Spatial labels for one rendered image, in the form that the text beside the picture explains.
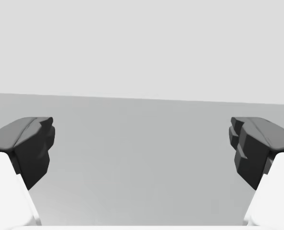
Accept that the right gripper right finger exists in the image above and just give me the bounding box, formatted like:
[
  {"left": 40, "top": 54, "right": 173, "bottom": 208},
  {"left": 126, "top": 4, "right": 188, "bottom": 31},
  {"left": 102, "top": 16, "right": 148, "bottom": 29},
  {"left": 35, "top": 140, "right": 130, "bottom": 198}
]
[{"left": 228, "top": 116, "right": 284, "bottom": 227}]

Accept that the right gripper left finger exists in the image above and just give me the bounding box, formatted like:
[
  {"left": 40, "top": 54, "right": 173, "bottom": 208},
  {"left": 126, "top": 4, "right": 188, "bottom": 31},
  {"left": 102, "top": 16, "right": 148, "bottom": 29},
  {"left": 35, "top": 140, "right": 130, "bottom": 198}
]
[{"left": 0, "top": 116, "right": 56, "bottom": 227}]

